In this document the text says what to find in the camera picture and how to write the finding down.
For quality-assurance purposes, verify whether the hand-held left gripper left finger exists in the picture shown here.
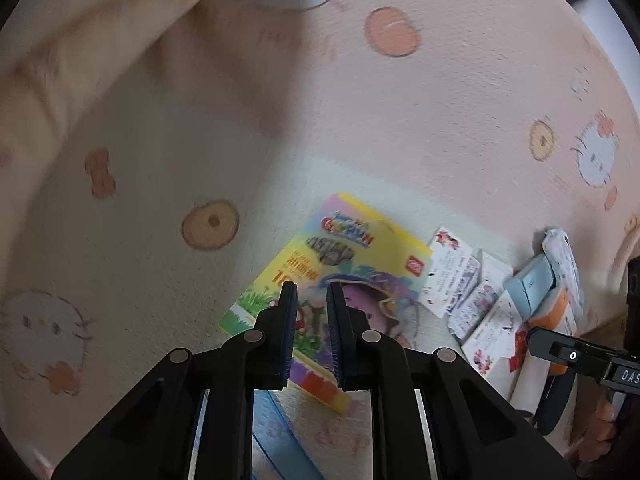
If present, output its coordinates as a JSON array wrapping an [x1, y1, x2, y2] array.
[[52, 281, 298, 480]]

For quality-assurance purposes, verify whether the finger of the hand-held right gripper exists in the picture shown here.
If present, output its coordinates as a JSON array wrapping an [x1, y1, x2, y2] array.
[[525, 326, 610, 380]]

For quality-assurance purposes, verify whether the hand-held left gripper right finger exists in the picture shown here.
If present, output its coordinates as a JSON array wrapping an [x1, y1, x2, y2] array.
[[326, 281, 577, 480]]

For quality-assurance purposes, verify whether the orange label packet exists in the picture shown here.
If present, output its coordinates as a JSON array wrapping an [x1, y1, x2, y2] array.
[[520, 292, 579, 377]]

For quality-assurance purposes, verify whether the light blue wet wipes pack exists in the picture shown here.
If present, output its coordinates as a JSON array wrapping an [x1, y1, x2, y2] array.
[[504, 228, 585, 324]]

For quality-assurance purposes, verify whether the colourful yellow crayon box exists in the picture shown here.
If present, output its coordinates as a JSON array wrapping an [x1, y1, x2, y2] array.
[[218, 192, 434, 414]]

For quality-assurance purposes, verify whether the dark blue cloth pouch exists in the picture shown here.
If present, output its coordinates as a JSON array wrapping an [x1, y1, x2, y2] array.
[[536, 372, 577, 437]]

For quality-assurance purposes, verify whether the clear blue-edged plastic folder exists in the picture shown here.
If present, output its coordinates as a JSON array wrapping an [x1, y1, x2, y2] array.
[[251, 389, 323, 480]]

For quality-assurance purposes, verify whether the pink cat print blanket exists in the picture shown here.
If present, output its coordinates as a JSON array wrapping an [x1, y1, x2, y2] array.
[[0, 0, 640, 480]]

